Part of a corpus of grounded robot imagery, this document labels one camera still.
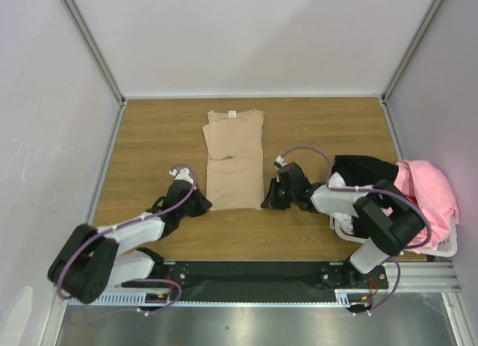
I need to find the beige t shirt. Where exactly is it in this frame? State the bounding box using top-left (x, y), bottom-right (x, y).
top-left (202, 109), bottom-right (264, 211)

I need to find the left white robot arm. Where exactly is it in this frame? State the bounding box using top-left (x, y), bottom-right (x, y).
top-left (47, 180), bottom-right (213, 304)

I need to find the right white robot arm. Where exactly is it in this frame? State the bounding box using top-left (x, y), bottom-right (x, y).
top-left (261, 160), bottom-right (432, 288)

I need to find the white t shirt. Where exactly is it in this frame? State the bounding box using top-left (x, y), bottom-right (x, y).
top-left (328, 172), bottom-right (356, 235)

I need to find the black t shirt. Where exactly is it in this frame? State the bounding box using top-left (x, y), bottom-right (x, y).
top-left (329, 155), bottom-right (399, 239)

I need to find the pink t shirt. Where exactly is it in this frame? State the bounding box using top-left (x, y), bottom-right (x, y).
top-left (394, 160), bottom-right (459, 254)

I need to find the white laundry basket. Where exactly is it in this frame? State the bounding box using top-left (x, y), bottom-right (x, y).
top-left (329, 214), bottom-right (460, 259)

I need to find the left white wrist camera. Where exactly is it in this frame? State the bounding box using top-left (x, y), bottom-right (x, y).
top-left (169, 167), bottom-right (195, 185)

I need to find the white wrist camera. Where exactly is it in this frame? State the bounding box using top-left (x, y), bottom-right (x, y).
top-left (169, 167), bottom-right (195, 185)
top-left (273, 155), bottom-right (288, 170)

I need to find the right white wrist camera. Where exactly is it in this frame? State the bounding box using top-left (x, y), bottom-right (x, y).
top-left (273, 155), bottom-right (288, 170)

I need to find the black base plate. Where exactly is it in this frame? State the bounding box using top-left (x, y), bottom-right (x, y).
top-left (122, 261), bottom-right (388, 292)

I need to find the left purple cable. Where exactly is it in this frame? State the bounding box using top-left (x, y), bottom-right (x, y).
top-left (55, 163), bottom-right (197, 324)

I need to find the purple cable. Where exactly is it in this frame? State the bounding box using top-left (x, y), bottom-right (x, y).
top-left (55, 163), bottom-right (197, 324)
top-left (278, 146), bottom-right (434, 317)

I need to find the slotted cable duct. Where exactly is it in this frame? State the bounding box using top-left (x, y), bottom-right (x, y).
top-left (91, 285), bottom-right (372, 308)

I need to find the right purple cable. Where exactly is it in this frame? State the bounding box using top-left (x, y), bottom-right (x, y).
top-left (278, 146), bottom-right (434, 317)

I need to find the left aluminium frame post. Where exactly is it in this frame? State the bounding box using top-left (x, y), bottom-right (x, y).
top-left (60, 0), bottom-right (125, 105)

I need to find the aluminium frame post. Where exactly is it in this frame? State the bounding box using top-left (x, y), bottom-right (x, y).
top-left (60, 0), bottom-right (125, 105)
top-left (381, 0), bottom-right (445, 104)

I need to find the right aluminium frame post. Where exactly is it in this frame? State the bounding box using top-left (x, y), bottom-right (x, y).
top-left (381, 0), bottom-right (445, 104)

